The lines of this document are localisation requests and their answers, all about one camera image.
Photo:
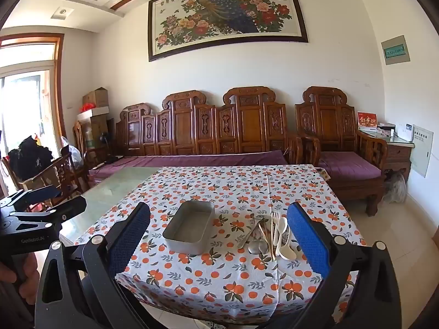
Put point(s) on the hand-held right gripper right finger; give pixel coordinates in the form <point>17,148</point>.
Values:
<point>307,240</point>

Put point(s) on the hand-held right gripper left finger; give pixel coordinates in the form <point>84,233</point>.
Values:
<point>130,236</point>

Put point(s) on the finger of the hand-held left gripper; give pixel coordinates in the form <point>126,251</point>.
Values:
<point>65,209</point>
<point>37,193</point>

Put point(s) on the large cream spoon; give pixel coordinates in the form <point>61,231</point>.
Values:
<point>287,252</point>

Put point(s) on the cream chopstick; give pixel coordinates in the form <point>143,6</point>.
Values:
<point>273,236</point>

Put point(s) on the cream plastic fork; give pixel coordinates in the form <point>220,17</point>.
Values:
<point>276,218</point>

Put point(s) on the metal spoon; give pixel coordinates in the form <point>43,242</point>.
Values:
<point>255,247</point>
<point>264,247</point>

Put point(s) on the metal spoons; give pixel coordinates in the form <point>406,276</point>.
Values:
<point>248,234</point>

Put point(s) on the rectangular metal tray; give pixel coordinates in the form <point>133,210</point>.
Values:
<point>188,228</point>

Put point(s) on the person's left hand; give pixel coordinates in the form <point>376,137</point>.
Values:
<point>31,267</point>

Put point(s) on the wooden dining chair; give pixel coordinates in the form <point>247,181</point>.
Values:
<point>58,174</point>

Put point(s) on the black clothes pile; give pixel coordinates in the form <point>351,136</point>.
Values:
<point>29,157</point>

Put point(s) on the white plastic bag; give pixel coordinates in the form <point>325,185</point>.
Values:
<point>73,154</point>

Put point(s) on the black desk lamp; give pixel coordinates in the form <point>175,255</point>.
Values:
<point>104,140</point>

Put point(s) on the large brown cardboard box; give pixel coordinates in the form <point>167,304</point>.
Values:
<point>94,132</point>

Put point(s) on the purple armchair cushion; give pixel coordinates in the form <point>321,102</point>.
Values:
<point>349,168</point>

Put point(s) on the orange print tablecloth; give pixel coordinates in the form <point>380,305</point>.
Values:
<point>233,185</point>

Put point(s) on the white flat box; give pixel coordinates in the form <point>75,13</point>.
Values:
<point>94,113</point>

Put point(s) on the red decoration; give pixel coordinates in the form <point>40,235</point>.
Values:
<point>88,107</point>

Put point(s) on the clear plastic bag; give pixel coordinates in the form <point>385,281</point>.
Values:
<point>394,186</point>

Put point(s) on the purple sofa cushion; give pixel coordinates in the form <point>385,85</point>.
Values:
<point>205,159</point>

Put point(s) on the small brown cardboard box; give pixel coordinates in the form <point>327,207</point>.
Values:
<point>96,97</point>

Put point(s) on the carved wooden sofa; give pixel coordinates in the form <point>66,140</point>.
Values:
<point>181,126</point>

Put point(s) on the carved wooden armchair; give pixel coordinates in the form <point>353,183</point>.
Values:
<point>329,120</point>

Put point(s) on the wooden side table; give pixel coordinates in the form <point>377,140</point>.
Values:
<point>398,157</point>

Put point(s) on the red gift box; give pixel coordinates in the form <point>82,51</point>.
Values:
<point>367,120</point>

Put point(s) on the tissue box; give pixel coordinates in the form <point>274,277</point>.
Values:
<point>386,128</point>

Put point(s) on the white router device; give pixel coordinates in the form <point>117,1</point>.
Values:
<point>404,133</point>

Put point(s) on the framed peacock painting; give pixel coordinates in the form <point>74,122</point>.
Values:
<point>223,13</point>

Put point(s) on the wooden door frame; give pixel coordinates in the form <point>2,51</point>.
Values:
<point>58,75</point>

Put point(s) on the white wall cabinet door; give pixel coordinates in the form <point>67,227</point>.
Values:
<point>421,150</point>

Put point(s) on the green wall panel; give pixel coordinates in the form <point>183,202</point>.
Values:
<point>395,49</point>

